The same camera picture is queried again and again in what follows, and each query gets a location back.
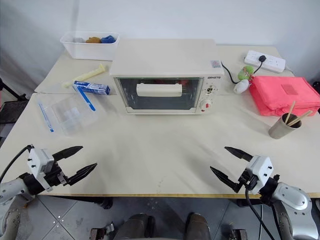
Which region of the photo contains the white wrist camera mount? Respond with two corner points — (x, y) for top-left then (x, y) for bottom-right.
(245, 154), (275, 196)
(26, 148), (55, 193)

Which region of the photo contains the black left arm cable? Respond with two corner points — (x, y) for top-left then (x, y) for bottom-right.
(0, 144), (35, 186)

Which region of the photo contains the red fabric bag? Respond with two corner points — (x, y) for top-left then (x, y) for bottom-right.
(248, 75), (320, 117)

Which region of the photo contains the clear plastic box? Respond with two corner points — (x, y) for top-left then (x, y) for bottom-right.
(50, 95), (99, 136)

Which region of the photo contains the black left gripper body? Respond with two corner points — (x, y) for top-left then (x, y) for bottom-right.
(43, 161), (69, 187)

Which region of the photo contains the white power strip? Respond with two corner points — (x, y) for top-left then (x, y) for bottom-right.
(243, 50), (287, 74)

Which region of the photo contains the black power cable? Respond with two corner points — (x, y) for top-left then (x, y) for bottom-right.
(220, 60), (264, 85)

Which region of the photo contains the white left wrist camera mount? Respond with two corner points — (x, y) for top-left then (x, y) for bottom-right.
(26, 148), (55, 193)

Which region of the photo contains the pale yellow plastic stick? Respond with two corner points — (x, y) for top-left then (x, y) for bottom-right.
(61, 63), (109, 89)

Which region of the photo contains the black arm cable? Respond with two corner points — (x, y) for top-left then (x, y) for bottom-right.
(244, 186), (279, 240)
(0, 144), (35, 186)

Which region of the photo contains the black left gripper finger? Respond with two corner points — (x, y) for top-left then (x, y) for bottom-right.
(51, 145), (84, 163)
(66, 162), (98, 187)

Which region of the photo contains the blue toothbrush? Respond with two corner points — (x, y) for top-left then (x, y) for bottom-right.
(75, 86), (97, 112)

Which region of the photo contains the clear bag with blue strip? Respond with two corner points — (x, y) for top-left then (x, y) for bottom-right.
(36, 99), (61, 136)

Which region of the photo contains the white knob with red marker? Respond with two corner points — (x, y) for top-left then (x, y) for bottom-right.
(200, 99), (214, 112)

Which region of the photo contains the dark rounded shape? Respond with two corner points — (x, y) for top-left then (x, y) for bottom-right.
(185, 212), (212, 240)
(116, 213), (156, 240)

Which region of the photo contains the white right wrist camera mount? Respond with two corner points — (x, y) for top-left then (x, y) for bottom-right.
(245, 154), (275, 196)

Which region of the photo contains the wooden chopstick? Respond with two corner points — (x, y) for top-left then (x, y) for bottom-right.
(285, 100), (297, 125)
(287, 109), (314, 126)

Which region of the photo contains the white plush toy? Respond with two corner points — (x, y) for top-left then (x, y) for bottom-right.
(233, 79), (251, 94)

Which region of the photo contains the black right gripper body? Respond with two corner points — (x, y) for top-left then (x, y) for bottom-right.
(237, 167), (261, 192)

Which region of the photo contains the metal cup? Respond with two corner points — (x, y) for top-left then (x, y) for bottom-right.
(268, 112), (303, 140)

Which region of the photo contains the white plastic bin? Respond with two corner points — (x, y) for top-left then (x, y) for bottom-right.
(60, 31), (121, 61)

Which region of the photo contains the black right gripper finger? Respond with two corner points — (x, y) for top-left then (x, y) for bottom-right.
(223, 146), (255, 163)
(209, 166), (241, 194)

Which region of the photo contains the blue white toothpaste box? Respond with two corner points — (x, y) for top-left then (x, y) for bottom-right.
(72, 80), (112, 96)

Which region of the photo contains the glass oven door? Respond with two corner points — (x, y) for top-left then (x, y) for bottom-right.
(113, 76), (204, 115)

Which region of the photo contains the black stand in background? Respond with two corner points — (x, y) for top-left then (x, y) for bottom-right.
(0, 77), (29, 126)

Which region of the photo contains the cream oven door handle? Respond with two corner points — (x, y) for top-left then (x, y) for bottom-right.
(136, 83), (183, 98)

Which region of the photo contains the green plush toy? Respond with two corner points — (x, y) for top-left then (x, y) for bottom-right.
(237, 65), (255, 81)

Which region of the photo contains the cream toaster oven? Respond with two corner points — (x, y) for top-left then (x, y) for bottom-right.
(108, 38), (225, 116)

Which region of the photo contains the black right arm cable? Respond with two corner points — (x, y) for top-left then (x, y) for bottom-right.
(244, 186), (279, 240)

